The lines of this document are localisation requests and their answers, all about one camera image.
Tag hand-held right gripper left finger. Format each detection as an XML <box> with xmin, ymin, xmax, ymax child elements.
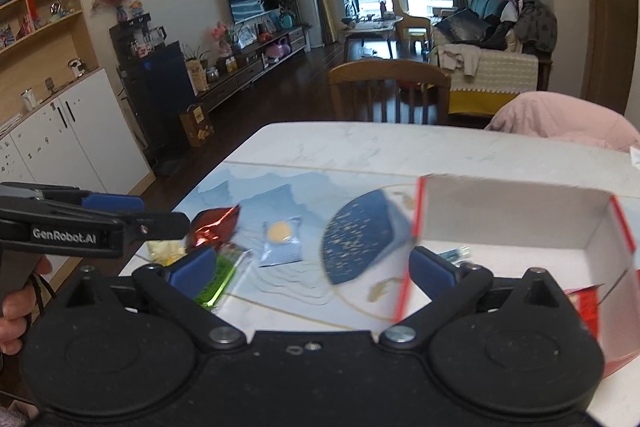
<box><xmin>65</xmin><ymin>246</ymin><xmax>247</xmax><ymax>350</ymax></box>

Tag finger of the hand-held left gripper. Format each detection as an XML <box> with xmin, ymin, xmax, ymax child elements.
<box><xmin>0</xmin><ymin>183</ymin><xmax>146</xmax><ymax>214</ymax></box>
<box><xmin>47</xmin><ymin>203</ymin><xmax>191</xmax><ymax>242</ymax></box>

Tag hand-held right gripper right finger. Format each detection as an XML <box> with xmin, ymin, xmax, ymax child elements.
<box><xmin>379</xmin><ymin>246</ymin><xmax>576</xmax><ymax>350</ymax></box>

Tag pale yellow snack packet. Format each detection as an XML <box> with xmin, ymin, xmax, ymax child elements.
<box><xmin>147</xmin><ymin>239</ymin><xmax>188</xmax><ymax>267</ymax></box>

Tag white blue snack packet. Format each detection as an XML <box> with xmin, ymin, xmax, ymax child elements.
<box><xmin>439</xmin><ymin>246</ymin><xmax>472</xmax><ymax>265</ymax></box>

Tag green snack packet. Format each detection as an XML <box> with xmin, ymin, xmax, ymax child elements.
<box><xmin>192</xmin><ymin>244</ymin><xmax>253</xmax><ymax>308</ymax></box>

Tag shiny brown snack packet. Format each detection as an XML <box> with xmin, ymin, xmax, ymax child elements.
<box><xmin>187</xmin><ymin>205</ymin><xmax>241</xmax><ymax>248</ymax></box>

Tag clear packet with yellow cake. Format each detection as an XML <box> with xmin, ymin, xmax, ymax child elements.
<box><xmin>259</xmin><ymin>217</ymin><xmax>304</xmax><ymax>269</ymax></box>

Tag red cardboard box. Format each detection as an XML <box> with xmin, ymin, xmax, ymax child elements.
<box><xmin>395</xmin><ymin>174</ymin><xmax>640</xmax><ymax>378</ymax></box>

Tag red snack packet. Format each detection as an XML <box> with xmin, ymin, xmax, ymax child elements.
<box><xmin>562</xmin><ymin>286</ymin><xmax>603</xmax><ymax>338</ymax></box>

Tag person's left hand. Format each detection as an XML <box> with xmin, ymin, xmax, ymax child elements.
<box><xmin>0</xmin><ymin>254</ymin><xmax>53</xmax><ymax>356</ymax></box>

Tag white cabinet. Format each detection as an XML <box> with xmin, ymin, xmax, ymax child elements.
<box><xmin>0</xmin><ymin>67</ymin><xmax>153</xmax><ymax>228</ymax></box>

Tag black cabinet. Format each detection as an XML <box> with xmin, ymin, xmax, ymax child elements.
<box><xmin>109</xmin><ymin>24</ymin><xmax>196</xmax><ymax>165</ymax></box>

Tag blue mountain print table mat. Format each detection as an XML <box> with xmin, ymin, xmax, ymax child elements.
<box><xmin>120</xmin><ymin>161</ymin><xmax>421</xmax><ymax>333</ymax></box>

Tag tall brown paper bag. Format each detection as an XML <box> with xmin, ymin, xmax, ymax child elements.
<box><xmin>185</xmin><ymin>59</ymin><xmax>210</xmax><ymax>94</ymax></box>

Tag wooden television cabinet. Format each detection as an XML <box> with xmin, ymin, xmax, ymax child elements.
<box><xmin>195</xmin><ymin>26</ymin><xmax>307</xmax><ymax>112</ymax></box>

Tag pink flowers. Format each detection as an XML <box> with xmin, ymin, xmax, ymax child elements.
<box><xmin>212</xmin><ymin>22</ymin><xmax>236</xmax><ymax>55</ymax></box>

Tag pink coat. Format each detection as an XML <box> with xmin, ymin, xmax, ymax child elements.
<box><xmin>484</xmin><ymin>91</ymin><xmax>640</xmax><ymax>168</ymax></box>

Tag teal sofa with cream cover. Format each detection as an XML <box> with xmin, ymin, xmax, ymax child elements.
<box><xmin>430</xmin><ymin>0</ymin><xmax>556</xmax><ymax>116</ymax></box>

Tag cream cloth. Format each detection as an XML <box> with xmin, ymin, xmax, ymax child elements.
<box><xmin>440</xmin><ymin>43</ymin><xmax>481</xmax><ymax>75</ymax></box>

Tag wooden giraffe chair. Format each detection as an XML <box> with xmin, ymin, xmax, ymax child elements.
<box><xmin>382</xmin><ymin>0</ymin><xmax>433</xmax><ymax>55</ymax></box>

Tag coffee table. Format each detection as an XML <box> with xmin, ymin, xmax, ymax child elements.
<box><xmin>342</xmin><ymin>16</ymin><xmax>403</xmax><ymax>60</ymax></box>

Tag pile of dark clothes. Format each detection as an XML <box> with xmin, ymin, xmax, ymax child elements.
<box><xmin>482</xmin><ymin>0</ymin><xmax>558</xmax><ymax>55</ymax></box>

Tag wooden door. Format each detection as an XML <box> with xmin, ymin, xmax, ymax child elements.
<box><xmin>580</xmin><ymin>0</ymin><xmax>640</xmax><ymax>115</ymax></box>

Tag wooden wall shelf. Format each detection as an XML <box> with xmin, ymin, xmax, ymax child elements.
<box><xmin>0</xmin><ymin>0</ymin><xmax>101</xmax><ymax>128</ymax></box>

